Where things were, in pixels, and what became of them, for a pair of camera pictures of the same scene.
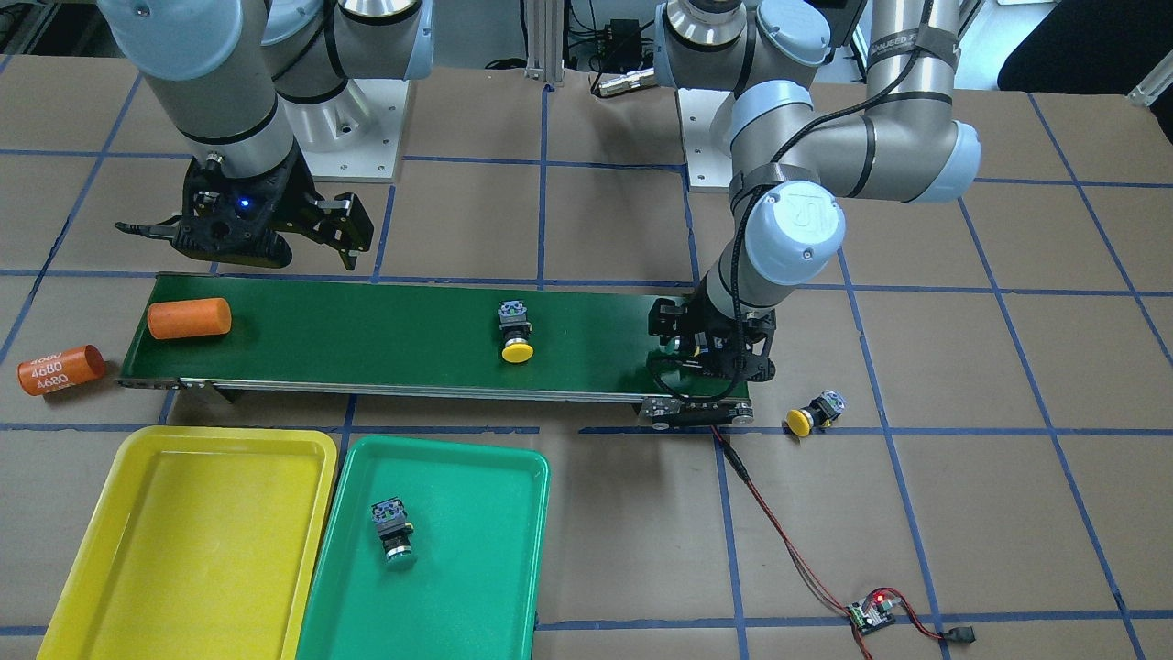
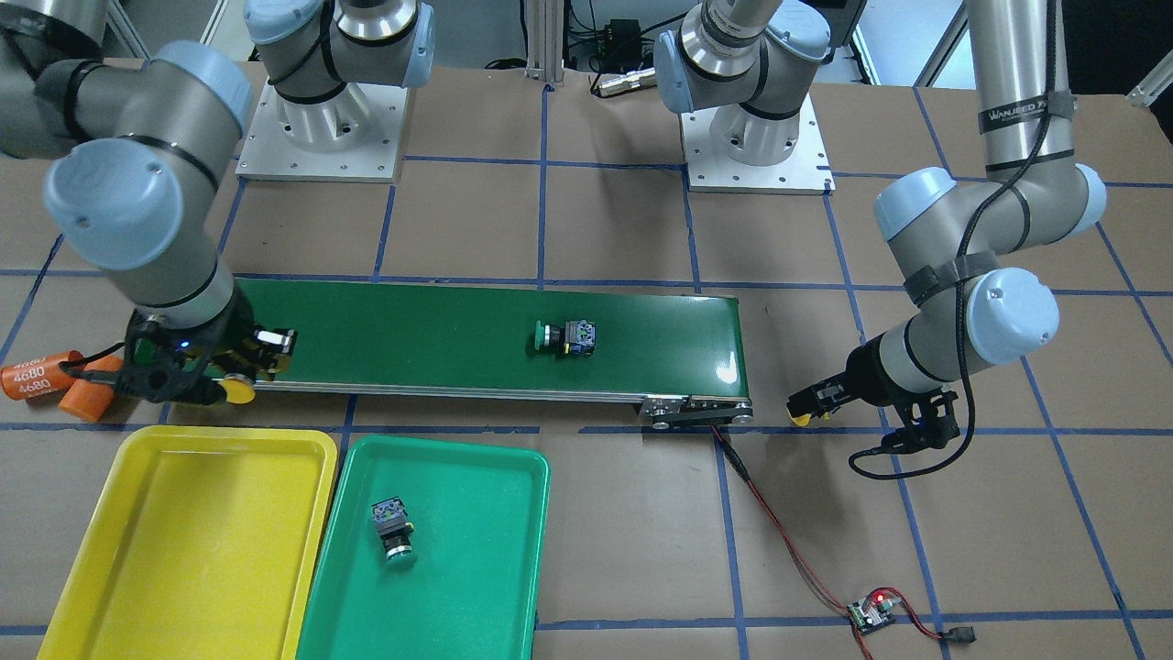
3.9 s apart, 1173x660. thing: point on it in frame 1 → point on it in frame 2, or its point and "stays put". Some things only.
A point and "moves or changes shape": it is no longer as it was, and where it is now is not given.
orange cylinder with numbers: (49, 372) moves or changes shape
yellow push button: (515, 328) → (237, 392)
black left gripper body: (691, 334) → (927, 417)
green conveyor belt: (590, 340) stays put
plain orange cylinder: (189, 317) moves or changes shape
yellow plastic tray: (201, 548) stays put
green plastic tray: (480, 516) stays put
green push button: (389, 517) stays put
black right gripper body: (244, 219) → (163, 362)
